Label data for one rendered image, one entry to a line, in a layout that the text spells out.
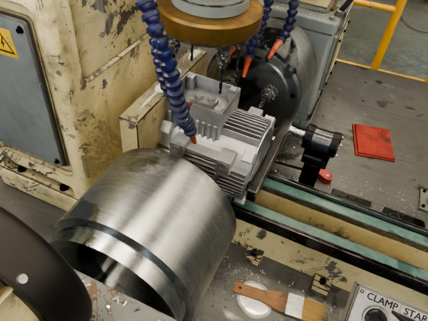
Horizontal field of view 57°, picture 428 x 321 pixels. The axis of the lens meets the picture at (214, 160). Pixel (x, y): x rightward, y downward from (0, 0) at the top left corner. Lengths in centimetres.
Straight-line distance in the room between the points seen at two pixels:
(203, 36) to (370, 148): 81
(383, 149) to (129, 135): 84
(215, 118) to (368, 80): 100
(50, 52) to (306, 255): 64
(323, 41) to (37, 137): 75
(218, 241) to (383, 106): 104
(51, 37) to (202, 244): 39
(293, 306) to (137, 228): 47
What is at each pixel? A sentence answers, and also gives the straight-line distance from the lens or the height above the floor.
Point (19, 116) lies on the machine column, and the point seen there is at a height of 108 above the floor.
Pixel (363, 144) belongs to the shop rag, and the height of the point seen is 81.
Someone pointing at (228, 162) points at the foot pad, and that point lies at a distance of 74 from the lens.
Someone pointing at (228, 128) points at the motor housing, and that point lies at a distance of 78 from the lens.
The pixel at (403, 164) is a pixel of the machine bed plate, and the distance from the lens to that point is 132.
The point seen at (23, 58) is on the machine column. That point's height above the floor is 123.
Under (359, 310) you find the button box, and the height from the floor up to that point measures 107.
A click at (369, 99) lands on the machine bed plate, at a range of 155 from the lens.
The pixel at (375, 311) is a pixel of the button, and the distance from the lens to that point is 63.
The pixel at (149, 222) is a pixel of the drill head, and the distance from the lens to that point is 54.
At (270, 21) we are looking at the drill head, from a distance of 105.
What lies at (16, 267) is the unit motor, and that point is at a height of 134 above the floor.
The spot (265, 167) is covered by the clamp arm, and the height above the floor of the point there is 103.
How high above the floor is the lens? 159
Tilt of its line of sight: 44 degrees down
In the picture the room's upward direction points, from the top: 6 degrees clockwise
